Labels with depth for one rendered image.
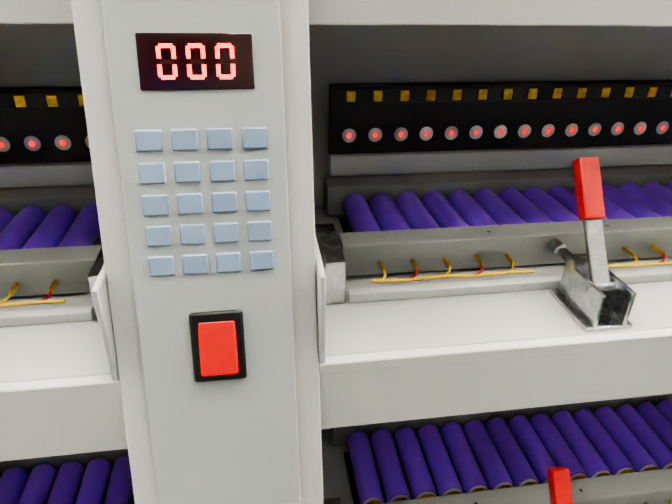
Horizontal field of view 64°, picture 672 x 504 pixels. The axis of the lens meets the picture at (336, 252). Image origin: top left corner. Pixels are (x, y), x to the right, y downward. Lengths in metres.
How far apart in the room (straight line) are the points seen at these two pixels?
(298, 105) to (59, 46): 0.26
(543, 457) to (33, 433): 0.36
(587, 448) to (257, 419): 0.31
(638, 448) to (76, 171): 0.49
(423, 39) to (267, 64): 0.25
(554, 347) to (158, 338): 0.20
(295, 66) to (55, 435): 0.21
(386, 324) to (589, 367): 0.11
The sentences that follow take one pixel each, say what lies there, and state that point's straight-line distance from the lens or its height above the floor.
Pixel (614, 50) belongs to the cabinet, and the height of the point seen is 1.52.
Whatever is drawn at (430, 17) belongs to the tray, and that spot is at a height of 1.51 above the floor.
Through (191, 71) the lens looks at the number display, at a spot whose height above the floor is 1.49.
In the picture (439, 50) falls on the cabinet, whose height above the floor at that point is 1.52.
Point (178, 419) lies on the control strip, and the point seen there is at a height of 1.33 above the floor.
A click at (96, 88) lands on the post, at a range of 0.25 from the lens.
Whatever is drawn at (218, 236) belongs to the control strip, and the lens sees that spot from 0.24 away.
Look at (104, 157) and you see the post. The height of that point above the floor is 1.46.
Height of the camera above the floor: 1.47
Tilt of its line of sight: 14 degrees down
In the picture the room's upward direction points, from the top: 1 degrees counter-clockwise
